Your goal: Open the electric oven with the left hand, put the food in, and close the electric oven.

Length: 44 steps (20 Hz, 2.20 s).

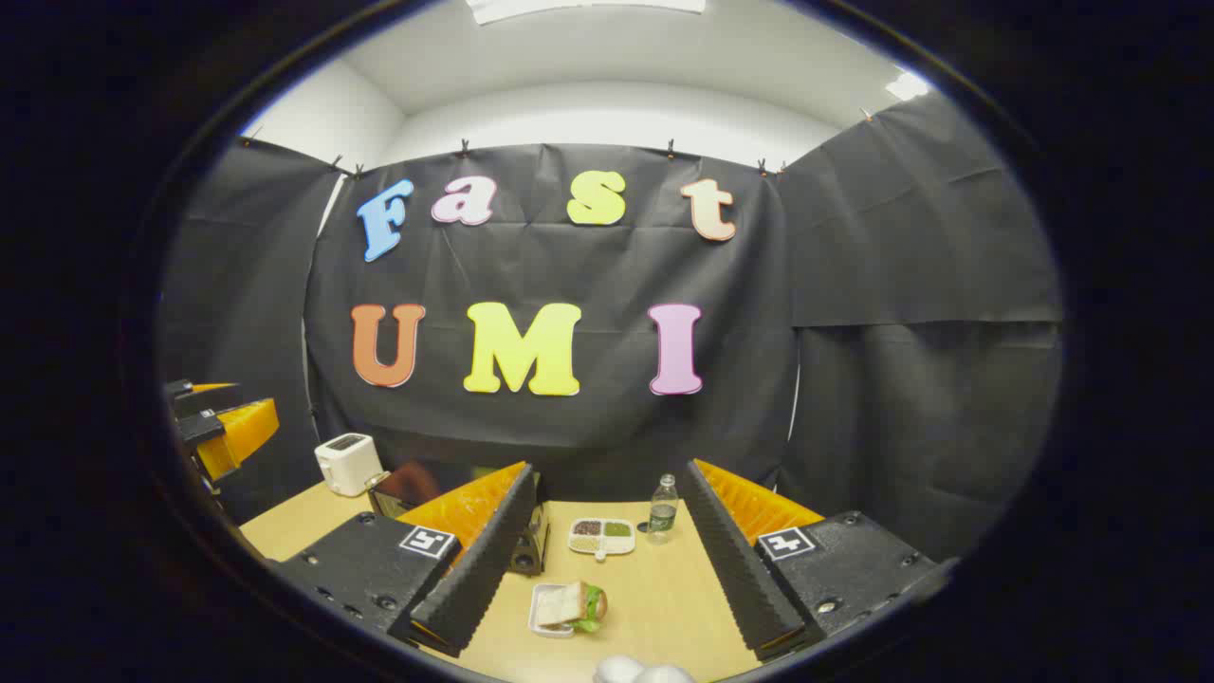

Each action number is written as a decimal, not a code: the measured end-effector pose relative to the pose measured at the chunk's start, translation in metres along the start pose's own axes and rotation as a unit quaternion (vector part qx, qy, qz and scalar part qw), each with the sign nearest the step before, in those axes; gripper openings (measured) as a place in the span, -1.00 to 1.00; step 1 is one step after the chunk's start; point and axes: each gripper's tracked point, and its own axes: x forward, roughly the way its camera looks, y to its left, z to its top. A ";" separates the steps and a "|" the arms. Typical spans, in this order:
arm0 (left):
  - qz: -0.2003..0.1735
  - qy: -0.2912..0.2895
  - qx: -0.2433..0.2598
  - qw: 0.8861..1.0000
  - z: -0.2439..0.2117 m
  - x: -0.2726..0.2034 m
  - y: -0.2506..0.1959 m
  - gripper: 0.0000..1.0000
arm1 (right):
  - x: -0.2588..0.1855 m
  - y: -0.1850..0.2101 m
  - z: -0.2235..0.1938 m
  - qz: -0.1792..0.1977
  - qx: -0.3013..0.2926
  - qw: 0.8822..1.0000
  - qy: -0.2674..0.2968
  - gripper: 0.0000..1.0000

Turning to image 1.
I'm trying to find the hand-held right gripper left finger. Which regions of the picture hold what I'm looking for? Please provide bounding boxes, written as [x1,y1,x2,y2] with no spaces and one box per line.
[270,462,540,658]

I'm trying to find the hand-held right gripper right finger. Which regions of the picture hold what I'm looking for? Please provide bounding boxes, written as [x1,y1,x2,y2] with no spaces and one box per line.
[675,459,959,662]

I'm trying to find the black electric oven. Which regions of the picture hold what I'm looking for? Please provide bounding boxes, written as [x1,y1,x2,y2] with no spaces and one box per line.
[368,461,552,578]

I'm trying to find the lettuce sandwich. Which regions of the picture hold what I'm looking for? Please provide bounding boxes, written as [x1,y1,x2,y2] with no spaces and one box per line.
[536,581,610,635]

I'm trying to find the clear plastic water bottle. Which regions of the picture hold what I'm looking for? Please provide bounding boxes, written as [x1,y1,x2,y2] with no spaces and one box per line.
[647,473,680,545]

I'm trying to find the small white rectangular dish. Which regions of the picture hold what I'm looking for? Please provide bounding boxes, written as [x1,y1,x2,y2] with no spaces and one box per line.
[527,582,579,638]

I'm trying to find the white divided plate of grains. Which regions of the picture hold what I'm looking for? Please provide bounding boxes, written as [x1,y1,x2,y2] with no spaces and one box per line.
[567,517,636,563]

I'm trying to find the white toaster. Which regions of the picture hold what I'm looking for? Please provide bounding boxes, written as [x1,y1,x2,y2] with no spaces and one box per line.
[315,433,386,498]

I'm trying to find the long ceiling light panel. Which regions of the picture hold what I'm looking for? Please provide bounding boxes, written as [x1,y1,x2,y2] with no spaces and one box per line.
[467,0,708,26]

